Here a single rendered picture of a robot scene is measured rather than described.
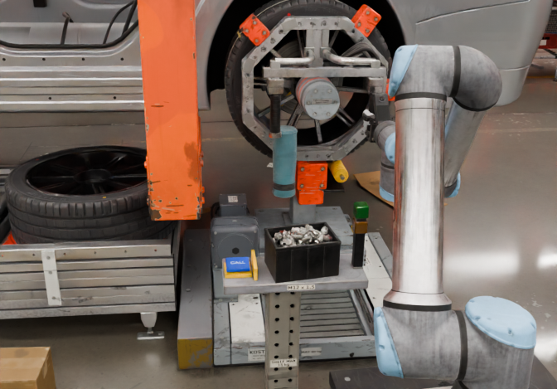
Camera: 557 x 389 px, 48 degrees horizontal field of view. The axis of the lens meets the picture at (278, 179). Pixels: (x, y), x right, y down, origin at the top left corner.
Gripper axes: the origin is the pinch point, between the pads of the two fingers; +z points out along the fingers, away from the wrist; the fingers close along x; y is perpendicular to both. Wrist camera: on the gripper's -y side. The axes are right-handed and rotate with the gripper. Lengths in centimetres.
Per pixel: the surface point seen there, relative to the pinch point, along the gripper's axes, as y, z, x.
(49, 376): 73, -41, -108
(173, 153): 8, -19, -68
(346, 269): 38, -42, -16
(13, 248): 44, -9, -124
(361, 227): 24, -43, -12
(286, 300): 46, -46, -35
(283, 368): 71, -46, -35
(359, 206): 17.2, -42.7, -13.4
